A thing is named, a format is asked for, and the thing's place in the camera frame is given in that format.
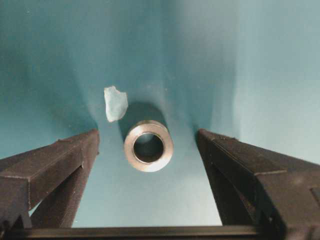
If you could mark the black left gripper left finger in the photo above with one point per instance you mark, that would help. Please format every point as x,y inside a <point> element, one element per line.
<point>43,187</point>

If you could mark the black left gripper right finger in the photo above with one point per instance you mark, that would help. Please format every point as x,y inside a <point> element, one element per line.
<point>256,186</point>

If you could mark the pale tape piece near washer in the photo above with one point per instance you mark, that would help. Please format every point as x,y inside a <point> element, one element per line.
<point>116,103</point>

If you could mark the steel ring washer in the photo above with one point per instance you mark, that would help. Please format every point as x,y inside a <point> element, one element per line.
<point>148,146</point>

